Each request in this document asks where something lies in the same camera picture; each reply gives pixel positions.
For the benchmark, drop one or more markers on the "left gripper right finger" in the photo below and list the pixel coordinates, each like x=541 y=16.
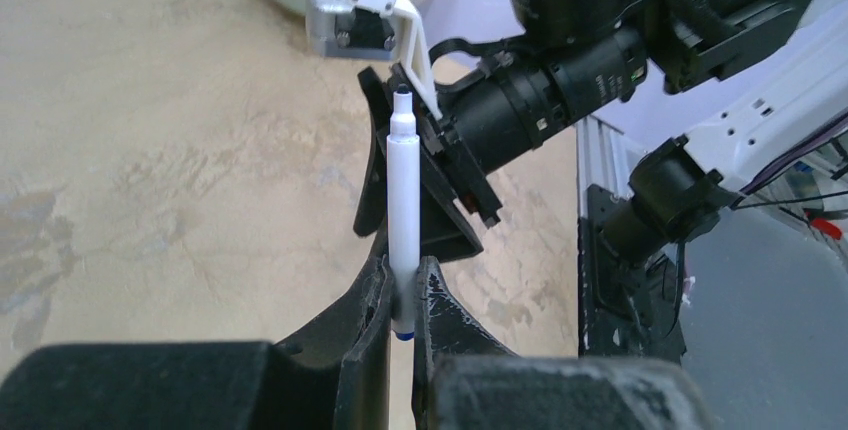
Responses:
x=464 y=378

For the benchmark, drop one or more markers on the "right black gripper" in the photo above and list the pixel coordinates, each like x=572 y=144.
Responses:
x=448 y=176

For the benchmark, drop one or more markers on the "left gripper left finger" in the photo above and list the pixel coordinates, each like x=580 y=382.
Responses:
x=332 y=373

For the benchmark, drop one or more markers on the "white pen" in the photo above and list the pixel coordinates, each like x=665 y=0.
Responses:
x=403 y=209

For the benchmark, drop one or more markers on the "aluminium frame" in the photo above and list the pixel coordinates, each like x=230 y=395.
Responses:
x=605 y=157

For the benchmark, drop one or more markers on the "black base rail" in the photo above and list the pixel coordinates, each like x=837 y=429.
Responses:
x=626 y=309

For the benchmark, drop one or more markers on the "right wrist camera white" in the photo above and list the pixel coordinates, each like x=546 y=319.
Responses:
x=378 y=30

